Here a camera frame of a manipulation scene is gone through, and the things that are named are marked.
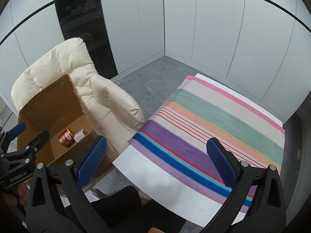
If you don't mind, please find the black glass cabinet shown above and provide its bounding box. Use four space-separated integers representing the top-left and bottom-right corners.
54 0 118 79

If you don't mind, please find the striped colourful cloth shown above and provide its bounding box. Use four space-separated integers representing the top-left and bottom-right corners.
129 76 285 203

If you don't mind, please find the person's left hand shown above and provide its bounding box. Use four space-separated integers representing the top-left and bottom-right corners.
1 183 29 210

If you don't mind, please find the cream small carton box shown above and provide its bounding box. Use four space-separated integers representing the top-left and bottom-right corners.
74 129 85 143

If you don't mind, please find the brown cardboard box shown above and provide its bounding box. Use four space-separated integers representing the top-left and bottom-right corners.
17 74 120 175

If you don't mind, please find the cream padded armchair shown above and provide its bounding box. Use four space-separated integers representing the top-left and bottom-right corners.
11 37 144 154

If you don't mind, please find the red gold tin can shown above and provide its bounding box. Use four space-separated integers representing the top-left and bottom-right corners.
58 128 74 147

